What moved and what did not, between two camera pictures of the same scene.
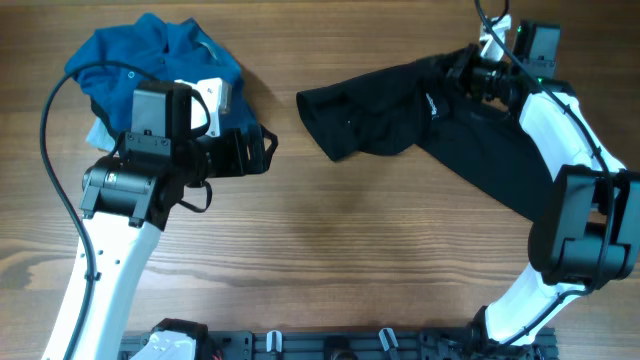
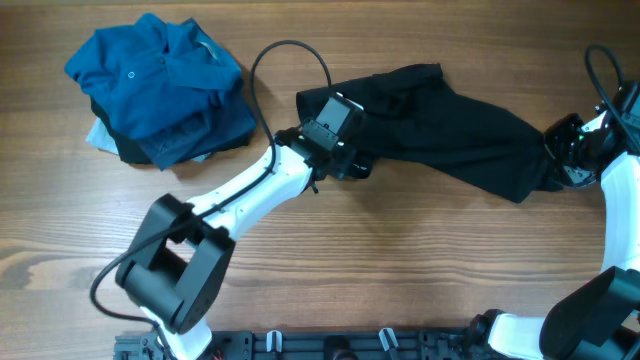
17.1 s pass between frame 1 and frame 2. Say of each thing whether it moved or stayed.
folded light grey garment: stayed
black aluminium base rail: stayed
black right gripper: moved
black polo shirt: moved
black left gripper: moved
